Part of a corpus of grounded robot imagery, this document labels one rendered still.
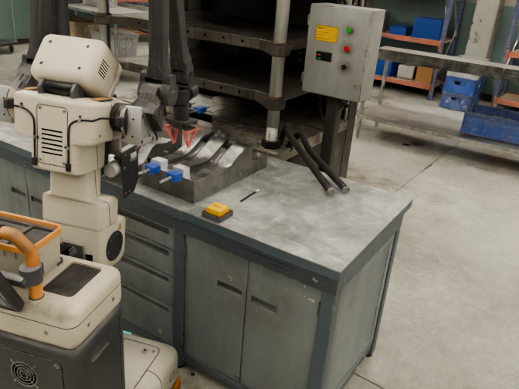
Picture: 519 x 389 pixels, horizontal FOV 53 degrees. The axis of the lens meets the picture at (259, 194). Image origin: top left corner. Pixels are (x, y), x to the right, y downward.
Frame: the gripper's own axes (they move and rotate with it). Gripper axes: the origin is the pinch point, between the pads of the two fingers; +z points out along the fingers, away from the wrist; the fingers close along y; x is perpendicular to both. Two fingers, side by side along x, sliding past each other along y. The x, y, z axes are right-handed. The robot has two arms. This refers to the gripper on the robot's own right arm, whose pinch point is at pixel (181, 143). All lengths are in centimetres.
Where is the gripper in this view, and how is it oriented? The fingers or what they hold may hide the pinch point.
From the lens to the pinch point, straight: 189.3
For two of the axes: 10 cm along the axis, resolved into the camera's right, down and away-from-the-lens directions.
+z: -0.6, 9.0, 4.3
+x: -5.5, 3.3, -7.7
